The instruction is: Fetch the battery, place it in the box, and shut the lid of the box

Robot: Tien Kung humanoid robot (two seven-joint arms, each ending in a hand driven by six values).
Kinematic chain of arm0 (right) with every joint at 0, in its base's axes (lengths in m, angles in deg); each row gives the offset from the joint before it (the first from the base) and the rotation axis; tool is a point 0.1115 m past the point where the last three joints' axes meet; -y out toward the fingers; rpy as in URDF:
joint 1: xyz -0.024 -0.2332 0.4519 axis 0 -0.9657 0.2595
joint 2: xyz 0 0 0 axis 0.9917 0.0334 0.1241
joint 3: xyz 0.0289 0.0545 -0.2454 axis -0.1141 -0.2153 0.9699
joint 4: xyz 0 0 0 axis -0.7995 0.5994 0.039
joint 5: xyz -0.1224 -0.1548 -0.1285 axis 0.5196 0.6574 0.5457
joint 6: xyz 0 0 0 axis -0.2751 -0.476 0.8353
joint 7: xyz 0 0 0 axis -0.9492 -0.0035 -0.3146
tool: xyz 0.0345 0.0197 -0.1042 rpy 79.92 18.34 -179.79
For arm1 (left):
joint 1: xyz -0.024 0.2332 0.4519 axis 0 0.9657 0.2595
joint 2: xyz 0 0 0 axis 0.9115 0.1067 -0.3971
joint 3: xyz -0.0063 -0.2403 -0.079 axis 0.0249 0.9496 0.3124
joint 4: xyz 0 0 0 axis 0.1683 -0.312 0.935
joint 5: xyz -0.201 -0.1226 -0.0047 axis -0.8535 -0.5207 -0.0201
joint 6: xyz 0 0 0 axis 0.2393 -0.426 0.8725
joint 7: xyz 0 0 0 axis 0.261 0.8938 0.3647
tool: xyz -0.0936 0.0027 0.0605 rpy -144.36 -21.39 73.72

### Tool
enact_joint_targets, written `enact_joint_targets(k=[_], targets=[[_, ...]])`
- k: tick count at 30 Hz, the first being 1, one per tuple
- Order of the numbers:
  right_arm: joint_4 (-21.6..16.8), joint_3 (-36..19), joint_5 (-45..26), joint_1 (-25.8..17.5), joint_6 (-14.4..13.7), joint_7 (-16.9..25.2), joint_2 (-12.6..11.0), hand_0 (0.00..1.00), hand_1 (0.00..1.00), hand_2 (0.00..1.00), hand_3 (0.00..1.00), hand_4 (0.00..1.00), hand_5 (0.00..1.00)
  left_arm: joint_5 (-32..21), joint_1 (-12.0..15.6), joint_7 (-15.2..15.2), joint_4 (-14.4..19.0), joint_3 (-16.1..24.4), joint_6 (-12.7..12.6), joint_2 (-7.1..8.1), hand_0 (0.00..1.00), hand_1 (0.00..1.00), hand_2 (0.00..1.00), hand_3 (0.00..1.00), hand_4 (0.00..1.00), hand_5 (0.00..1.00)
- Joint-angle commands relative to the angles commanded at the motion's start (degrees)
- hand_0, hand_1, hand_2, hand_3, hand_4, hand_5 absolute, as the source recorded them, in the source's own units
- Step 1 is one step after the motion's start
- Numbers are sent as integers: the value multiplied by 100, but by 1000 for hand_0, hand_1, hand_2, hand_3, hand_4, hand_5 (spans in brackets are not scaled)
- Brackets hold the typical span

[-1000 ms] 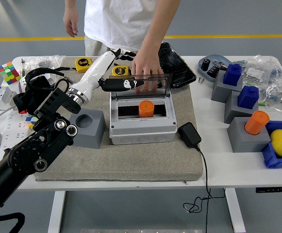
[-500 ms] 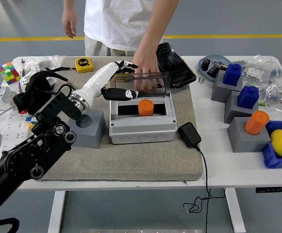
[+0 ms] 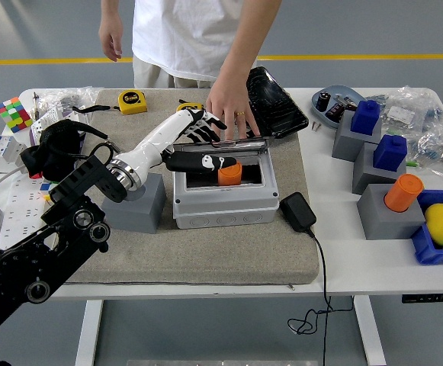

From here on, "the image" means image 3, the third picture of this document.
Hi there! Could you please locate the person's left hand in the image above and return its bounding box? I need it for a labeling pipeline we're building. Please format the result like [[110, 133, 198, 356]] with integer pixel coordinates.
[[205, 74, 262, 140]]

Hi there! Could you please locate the person's right hand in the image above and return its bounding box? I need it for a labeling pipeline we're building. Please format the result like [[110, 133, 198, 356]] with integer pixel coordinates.
[[98, 18, 124, 63]]

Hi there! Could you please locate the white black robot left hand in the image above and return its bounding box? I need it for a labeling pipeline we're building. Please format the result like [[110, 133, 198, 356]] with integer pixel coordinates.
[[111, 108, 242, 188]]

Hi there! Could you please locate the smoky transparent box lid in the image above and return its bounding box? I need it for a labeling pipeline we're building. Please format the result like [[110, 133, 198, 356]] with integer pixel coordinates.
[[171, 136, 272, 154]]

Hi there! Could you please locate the orange cylinder battery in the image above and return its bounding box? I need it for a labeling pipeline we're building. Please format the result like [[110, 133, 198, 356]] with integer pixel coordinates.
[[217, 162, 243, 187], [384, 173, 425, 213]]

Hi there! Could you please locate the grey plastic junction box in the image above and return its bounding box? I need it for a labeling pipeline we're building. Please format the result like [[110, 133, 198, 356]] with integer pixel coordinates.
[[172, 146, 280, 230]]

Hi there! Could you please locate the white printed box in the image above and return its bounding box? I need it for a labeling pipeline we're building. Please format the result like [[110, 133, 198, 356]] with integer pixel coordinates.
[[30, 105, 91, 134]]

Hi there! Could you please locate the black plastic tray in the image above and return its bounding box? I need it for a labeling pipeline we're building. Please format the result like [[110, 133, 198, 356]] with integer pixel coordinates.
[[246, 66, 309, 139]]

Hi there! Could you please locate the grey holder block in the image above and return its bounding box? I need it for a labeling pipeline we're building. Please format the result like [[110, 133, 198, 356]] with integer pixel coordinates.
[[101, 172, 168, 234], [331, 110, 383, 161], [357, 183, 427, 240], [352, 141, 409, 195]]

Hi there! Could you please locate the clear bag of parts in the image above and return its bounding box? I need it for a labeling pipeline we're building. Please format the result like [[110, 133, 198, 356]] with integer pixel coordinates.
[[37, 86, 104, 115]]

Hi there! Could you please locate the person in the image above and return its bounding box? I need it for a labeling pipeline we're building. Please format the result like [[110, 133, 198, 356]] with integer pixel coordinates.
[[132, 0, 284, 89]]

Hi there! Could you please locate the blue-grey oval dish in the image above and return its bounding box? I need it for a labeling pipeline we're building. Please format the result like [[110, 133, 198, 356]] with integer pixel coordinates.
[[311, 84, 363, 130]]

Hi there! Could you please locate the dark brown capacitor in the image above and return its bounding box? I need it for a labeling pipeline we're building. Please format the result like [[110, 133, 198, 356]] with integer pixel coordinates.
[[324, 101, 346, 123]]

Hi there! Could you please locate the grey-brown mat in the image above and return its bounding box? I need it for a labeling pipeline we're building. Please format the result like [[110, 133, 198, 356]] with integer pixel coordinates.
[[49, 88, 320, 286]]

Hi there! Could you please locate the large colourful puzzle cube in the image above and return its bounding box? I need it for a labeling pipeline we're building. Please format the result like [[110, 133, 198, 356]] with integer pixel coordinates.
[[0, 96, 34, 134]]

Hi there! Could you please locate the black cloth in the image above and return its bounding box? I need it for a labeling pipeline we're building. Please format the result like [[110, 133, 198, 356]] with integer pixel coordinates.
[[20, 120, 83, 181]]

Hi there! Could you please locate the black power adapter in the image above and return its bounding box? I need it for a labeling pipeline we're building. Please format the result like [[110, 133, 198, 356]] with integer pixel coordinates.
[[279, 191, 317, 234]]

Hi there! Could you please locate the blue plastic block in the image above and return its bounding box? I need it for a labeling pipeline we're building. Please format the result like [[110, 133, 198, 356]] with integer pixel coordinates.
[[372, 133, 408, 172], [349, 99, 381, 135]]

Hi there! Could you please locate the white power strip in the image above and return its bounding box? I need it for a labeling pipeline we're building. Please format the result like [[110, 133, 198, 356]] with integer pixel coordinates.
[[0, 177, 59, 251]]

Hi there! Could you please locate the clear bag of components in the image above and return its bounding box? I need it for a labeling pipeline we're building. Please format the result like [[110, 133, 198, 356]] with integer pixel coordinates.
[[365, 86, 443, 130]]

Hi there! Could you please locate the white table leg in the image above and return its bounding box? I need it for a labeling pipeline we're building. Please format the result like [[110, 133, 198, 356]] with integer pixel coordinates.
[[74, 300, 104, 366], [352, 296, 387, 366]]

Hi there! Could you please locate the clear bag of resistors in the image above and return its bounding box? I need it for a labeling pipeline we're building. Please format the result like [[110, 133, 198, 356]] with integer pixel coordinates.
[[411, 125, 443, 184]]

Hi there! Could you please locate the blue plastic bin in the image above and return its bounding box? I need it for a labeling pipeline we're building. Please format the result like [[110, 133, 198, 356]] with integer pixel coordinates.
[[410, 189, 443, 265]]

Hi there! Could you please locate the black table control panel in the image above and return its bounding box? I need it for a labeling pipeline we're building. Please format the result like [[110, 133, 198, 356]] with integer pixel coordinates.
[[402, 291, 443, 304]]

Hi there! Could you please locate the yellow tape measure with strap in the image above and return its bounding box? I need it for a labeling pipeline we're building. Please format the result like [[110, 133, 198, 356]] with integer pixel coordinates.
[[72, 89, 149, 116]]

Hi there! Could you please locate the black adapter cord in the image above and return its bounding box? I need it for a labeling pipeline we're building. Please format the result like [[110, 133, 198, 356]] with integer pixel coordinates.
[[287, 228, 355, 366]]

